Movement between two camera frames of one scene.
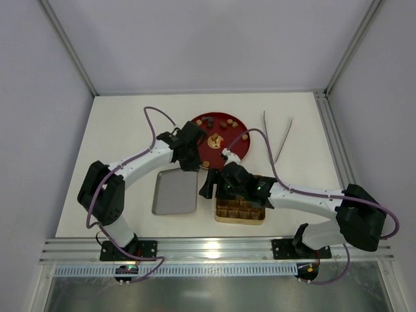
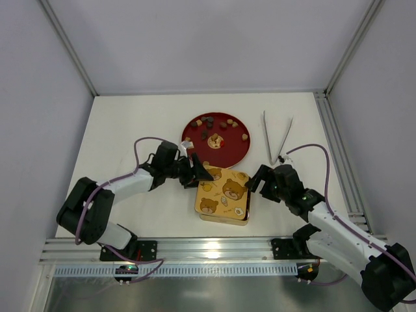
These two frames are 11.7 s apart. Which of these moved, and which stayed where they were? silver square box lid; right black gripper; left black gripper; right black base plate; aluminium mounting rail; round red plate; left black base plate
Moved: silver square box lid; left black gripper; right black gripper
Stayed: round red plate; aluminium mounting rail; right black base plate; left black base plate
